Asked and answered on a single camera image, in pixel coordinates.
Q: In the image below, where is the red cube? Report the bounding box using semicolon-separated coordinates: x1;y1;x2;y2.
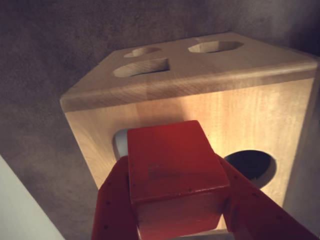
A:
126;119;231;239

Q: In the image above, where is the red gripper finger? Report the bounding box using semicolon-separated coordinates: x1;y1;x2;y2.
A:
91;156;141;240
216;156;320;240

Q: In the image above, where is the wooden shape sorter box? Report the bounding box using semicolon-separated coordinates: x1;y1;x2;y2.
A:
59;31;320;240

